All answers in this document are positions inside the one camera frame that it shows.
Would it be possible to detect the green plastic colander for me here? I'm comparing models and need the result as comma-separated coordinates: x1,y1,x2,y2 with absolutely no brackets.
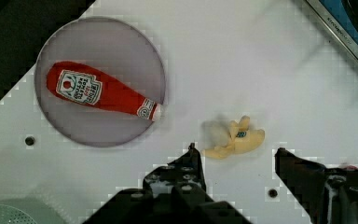
0,199,67,224

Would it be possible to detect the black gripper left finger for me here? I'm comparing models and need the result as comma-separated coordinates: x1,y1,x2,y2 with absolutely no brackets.
143,143,206,197

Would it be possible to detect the red plush ketchup bottle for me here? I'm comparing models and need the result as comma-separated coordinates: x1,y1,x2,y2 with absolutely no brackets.
46,61,162,121

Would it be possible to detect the yellow plush peeled banana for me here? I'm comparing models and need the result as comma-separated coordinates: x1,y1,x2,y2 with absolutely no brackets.
201,116,266,160

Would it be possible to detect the grey round plate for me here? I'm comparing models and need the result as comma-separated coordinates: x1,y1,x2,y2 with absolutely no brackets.
34,17,166,147

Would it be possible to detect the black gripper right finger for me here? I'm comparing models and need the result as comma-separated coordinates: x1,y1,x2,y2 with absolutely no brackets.
274,147,326,218

